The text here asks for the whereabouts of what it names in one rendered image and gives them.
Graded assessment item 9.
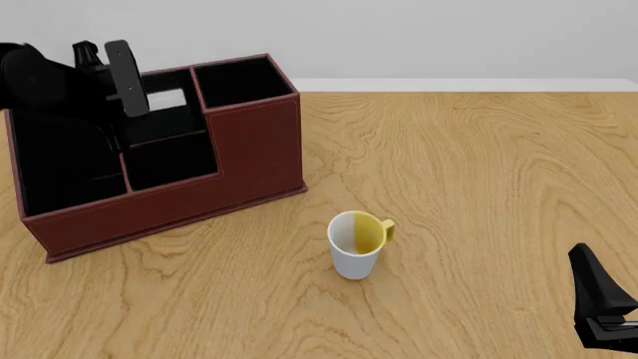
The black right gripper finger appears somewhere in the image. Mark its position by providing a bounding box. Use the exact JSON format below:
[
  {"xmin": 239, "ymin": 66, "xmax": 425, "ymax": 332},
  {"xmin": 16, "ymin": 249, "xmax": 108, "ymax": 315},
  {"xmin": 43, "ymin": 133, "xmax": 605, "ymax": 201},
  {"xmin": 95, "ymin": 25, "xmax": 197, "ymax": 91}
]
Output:
[{"xmin": 567, "ymin": 242, "xmax": 638, "ymax": 320}]

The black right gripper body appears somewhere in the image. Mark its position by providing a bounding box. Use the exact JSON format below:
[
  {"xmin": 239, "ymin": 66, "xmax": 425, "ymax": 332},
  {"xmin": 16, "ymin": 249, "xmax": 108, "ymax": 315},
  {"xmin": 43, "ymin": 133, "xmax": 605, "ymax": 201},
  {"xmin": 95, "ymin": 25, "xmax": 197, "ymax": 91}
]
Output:
[{"xmin": 572, "ymin": 302, "xmax": 638, "ymax": 353}]

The red-brown desk caddy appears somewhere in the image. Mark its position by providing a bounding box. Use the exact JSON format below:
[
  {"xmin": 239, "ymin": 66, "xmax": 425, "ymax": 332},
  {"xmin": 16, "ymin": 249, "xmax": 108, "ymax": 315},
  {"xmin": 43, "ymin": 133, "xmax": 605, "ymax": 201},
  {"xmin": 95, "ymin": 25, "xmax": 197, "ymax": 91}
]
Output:
[{"xmin": 3, "ymin": 53, "xmax": 309, "ymax": 264}]

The white baseboard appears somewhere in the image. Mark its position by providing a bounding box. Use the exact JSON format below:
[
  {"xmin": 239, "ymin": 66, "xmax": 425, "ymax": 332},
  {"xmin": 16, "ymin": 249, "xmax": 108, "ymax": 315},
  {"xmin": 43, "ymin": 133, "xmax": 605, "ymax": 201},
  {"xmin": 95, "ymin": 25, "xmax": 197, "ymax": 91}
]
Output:
[{"xmin": 290, "ymin": 77, "xmax": 638, "ymax": 94}]

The white and yellow mug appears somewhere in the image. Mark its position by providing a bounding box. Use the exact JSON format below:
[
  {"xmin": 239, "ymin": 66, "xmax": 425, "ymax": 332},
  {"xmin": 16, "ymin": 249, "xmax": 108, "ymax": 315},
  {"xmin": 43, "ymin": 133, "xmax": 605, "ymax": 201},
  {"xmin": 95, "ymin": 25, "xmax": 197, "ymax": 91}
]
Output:
[{"xmin": 326, "ymin": 209, "xmax": 397, "ymax": 281}]

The flat plate on black stalk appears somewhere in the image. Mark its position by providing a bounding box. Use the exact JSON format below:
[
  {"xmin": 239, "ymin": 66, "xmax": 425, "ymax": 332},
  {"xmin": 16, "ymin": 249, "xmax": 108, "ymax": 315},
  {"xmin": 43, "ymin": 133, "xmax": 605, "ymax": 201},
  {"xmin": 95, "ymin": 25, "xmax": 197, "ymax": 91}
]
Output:
[{"xmin": 103, "ymin": 39, "xmax": 152, "ymax": 120}]

